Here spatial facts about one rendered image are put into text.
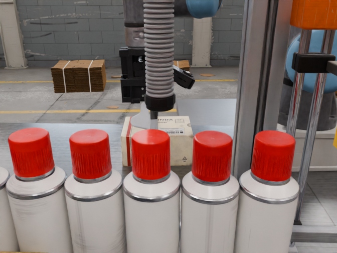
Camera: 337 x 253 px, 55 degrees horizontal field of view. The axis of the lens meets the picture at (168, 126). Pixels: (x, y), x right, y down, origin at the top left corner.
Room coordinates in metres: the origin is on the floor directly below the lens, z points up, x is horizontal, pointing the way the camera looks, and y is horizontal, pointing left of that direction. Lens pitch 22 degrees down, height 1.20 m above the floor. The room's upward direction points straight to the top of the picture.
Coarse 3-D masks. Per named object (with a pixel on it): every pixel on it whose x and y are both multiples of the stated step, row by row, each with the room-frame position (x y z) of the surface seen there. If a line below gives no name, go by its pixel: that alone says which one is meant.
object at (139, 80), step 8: (120, 48) 0.72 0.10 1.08; (128, 48) 0.69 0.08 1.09; (120, 56) 0.69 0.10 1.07; (128, 56) 0.69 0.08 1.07; (136, 56) 0.70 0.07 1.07; (144, 56) 0.70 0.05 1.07; (128, 64) 0.69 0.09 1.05; (136, 64) 0.70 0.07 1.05; (144, 64) 0.69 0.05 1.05; (128, 72) 0.69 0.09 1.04; (136, 72) 0.70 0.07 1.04; (144, 72) 0.70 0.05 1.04; (120, 80) 0.67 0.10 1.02; (128, 80) 0.68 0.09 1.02; (136, 80) 0.68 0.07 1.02; (144, 80) 0.68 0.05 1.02; (128, 88) 0.69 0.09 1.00; (136, 88) 0.68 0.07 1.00; (144, 88) 0.68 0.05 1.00; (128, 96) 0.69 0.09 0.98; (136, 96) 0.68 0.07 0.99
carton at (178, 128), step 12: (168, 120) 0.74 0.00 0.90; (180, 120) 0.74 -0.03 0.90; (132, 132) 0.67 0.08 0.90; (168, 132) 0.67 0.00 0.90; (180, 132) 0.67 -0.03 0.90; (192, 132) 0.67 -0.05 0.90; (180, 144) 0.65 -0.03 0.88; (192, 144) 0.65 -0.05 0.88; (180, 156) 0.65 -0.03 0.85; (192, 156) 0.65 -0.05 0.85
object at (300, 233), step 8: (296, 232) 0.27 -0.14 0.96; (304, 232) 0.27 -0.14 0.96; (312, 232) 0.27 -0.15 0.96; (320, 232) 0.27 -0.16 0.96; (328, 232) 0.27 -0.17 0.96; (336, 232) 0.27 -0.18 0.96; (296, 240) 0.27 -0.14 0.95; (304, 240) 0.27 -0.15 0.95; (312, 240) 0.27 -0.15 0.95; (320, 240) 0.27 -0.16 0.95; (328, 240) 0.27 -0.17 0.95; (336, 240) 0.27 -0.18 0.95
